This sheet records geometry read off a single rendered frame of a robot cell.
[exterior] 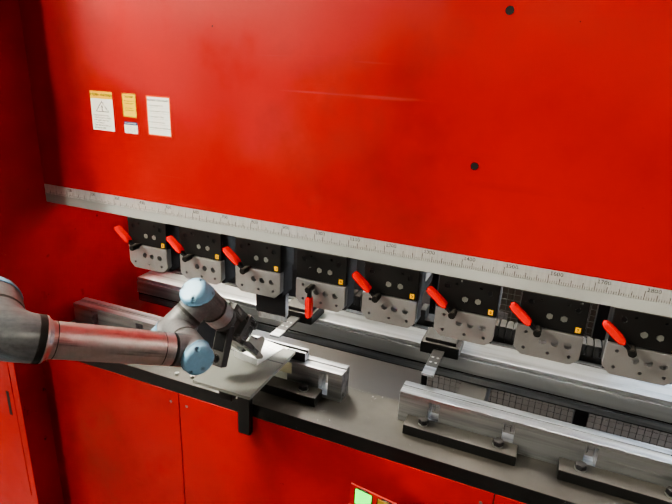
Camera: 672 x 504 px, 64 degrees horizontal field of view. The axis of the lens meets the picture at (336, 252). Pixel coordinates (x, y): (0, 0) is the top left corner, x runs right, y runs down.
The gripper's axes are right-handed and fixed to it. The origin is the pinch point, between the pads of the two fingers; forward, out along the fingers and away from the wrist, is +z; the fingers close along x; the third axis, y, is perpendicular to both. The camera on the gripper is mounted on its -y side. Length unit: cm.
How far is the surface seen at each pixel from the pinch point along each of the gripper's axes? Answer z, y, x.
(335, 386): 14.3, 3.8, -22.3
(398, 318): -5.4, 22.5, -39.8
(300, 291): -10.0, 19.7, -11.2
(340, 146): -40, 48, -21
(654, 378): 2, 30, -99
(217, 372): -6.5, -9.4, 2.2
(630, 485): 23, 10, -100
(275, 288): -10.3, 18.1, -3.3
